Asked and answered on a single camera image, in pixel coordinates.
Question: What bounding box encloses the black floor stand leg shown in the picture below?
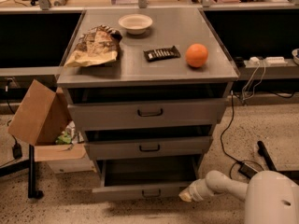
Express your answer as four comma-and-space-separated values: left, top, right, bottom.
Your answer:
257, 141, 276, 171

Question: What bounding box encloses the black table leg left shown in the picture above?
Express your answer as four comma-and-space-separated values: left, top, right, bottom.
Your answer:
28, 145, 43, 200

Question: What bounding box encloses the brown cardboard box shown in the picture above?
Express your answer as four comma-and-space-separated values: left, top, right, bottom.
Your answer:
7, 80, 94, 174

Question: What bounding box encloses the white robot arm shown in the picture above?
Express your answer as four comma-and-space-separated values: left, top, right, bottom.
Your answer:
178, 171, 299, 224

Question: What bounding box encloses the white power strip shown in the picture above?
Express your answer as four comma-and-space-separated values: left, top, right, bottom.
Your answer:
245, 57, 287, 67

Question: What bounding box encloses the small black plug adapter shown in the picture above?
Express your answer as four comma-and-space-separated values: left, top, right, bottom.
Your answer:
12, 143, 22, 160

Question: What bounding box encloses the grey top drawer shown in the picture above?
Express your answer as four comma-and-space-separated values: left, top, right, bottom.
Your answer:
68, 98, 225, 131

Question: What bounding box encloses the dark snack bar wrapper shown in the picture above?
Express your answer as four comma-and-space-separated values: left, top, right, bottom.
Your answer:
143, 46, 180, 62

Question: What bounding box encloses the white bowl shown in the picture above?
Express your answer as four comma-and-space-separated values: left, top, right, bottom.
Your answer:
119, 14, 153, 35

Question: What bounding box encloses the grey bottom drawer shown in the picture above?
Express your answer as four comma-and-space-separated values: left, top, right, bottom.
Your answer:
93, 154, 202, 202

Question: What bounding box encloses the orange fruit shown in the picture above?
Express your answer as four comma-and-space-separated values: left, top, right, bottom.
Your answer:
185, 44, 208, 68

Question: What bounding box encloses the grey middle drawer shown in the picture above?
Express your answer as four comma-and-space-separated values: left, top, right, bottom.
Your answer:
85, 136, 212, 160

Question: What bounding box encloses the grey metal drawer cabinet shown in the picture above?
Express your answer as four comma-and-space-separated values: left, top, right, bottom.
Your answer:
56, 7, 240, 173

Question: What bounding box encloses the grey drawer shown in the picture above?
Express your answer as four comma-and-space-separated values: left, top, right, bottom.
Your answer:
85, 136, 212, 160
93, 154, 202, 202
68, 98, 225, 131

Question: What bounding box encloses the black cable on floor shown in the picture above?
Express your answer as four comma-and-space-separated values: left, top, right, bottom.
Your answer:
220, 91, 265, 179

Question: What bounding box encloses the black power adapter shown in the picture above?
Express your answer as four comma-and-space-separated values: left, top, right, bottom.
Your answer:
238, 163, 258, 179

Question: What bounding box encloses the crumpled chip bag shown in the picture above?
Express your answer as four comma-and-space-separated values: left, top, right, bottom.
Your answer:
64, 25, 122, 67

